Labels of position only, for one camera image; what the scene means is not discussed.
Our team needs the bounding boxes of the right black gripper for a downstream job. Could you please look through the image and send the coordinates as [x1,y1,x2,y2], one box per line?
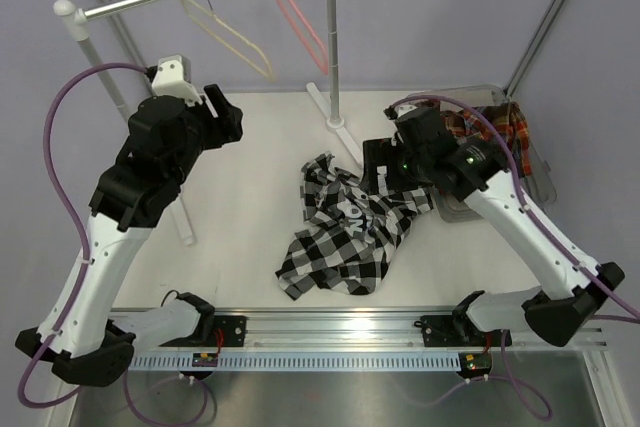
[361,137,433,195]

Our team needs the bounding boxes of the red orange plaid shirt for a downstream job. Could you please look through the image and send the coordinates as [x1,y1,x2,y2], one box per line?
[440,102,533,177]

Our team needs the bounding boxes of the black white checkered shirt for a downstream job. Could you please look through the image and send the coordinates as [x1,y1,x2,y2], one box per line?
[275,152,432,301]

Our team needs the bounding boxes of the wooden hanger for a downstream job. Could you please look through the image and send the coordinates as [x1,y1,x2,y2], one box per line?
[180,0,276,82]

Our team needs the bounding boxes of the pink hanger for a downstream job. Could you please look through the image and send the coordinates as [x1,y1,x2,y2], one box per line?
[275,0,329,75]

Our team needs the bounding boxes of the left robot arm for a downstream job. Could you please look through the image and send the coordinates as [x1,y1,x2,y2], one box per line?
[16,84,243,387]

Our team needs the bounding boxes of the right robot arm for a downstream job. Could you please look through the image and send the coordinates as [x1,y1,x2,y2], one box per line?
[363,103,625,347]

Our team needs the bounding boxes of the grey plastic bin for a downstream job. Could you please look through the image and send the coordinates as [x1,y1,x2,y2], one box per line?
[410,84,557,223]

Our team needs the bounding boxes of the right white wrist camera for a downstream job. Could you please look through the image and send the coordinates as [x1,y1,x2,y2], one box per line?
[384,103,421,123]

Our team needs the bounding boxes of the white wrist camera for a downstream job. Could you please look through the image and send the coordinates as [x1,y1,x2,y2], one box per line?
[384,103,421,123]
[151,54,201,106]

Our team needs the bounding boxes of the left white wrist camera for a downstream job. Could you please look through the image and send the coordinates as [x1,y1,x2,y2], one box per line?
[151,54,201,106]

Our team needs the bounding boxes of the white slotted cable duct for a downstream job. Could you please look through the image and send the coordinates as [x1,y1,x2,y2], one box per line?
[129,351,462,372]

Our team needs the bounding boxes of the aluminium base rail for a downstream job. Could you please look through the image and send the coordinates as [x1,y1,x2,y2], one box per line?
[107,304,609,351]

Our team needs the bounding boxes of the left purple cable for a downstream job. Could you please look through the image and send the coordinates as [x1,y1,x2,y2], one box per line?
[17,62,216,423]

